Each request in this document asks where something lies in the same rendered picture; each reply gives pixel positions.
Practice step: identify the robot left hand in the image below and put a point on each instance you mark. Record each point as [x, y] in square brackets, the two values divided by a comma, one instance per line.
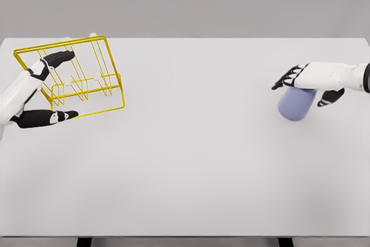
[20, 88]

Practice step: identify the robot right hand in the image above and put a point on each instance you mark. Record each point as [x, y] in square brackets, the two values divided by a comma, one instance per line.
[321, 75]

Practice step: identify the blue cup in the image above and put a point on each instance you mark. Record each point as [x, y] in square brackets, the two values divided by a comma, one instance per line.
[295, 105]

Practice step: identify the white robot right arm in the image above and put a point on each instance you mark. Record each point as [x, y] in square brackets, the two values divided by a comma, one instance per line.
[358, 77]

